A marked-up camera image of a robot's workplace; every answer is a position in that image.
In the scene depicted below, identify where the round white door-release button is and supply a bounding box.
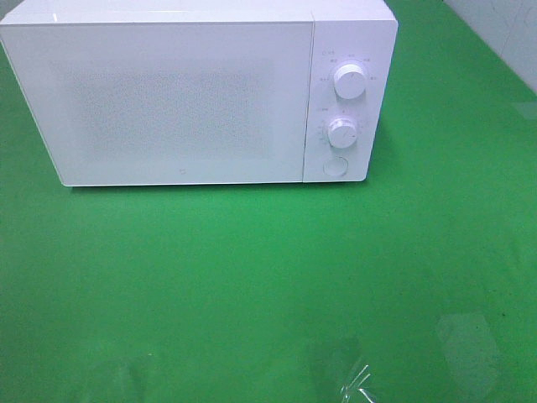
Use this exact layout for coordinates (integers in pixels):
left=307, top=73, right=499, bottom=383
left=323, top=156, right=348, bottom=177

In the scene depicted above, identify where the clear tape patch front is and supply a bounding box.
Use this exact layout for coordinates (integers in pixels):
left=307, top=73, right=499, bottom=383
left=335, top=335, right=383, bottom=403

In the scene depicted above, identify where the clear tape patch far right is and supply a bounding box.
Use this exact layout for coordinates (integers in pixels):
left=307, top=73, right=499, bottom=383
left=513, top=101, right=537, bottom=120

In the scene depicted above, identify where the white dial knob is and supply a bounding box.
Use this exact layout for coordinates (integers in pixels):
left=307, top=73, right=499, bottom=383
left=332, top=60, right=368, bottom=100
left=327, top=118, right=358, bottom=149

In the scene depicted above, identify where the white microwave oven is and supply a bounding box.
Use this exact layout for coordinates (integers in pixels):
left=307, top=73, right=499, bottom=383
left=1, top=1, right=398, bottom=183

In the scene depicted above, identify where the green table mat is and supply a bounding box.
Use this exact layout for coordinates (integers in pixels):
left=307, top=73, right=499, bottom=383
left=1, top=1, right=536, bottom=402

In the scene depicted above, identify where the white microwave door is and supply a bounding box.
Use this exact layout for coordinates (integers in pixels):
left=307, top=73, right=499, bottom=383
left=1, top=22, right=313, bottom=186

